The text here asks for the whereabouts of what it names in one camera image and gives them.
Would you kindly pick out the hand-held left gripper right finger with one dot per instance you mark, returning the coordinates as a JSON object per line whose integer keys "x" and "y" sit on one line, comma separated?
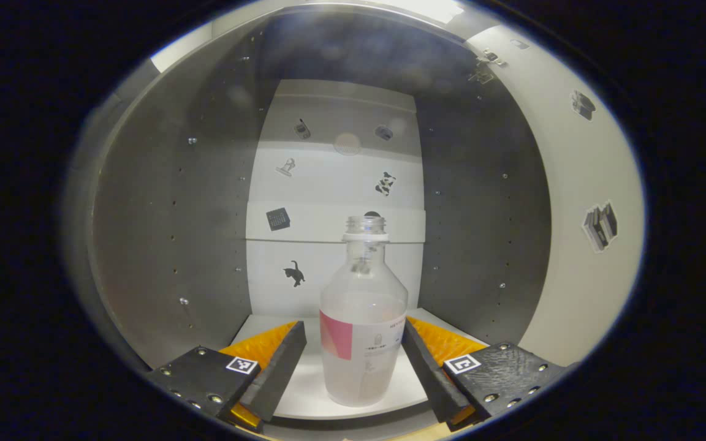
{"x": 426, "y": 373}

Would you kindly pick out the large ceiling light panel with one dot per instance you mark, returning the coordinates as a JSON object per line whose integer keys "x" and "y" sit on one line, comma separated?
{"x": 432, "y": 9}

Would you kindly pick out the clear plastic bottle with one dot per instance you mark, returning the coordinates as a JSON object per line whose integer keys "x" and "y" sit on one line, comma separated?
{"x": 362, "y": 367}

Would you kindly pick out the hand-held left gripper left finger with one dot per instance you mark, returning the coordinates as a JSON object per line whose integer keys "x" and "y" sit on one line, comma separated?
{"x": 279, "y": 373}

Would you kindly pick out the metal door hinge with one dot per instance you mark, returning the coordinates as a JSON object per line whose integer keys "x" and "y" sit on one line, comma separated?
{"x": 482, "y": 76}

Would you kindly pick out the dark grey cabinet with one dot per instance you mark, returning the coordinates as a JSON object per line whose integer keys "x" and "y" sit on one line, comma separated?
{"x": 175, "y": 214}

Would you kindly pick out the grey cabinet door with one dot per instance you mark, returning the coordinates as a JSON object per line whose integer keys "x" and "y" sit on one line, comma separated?
{"x": 573, "y": 275}

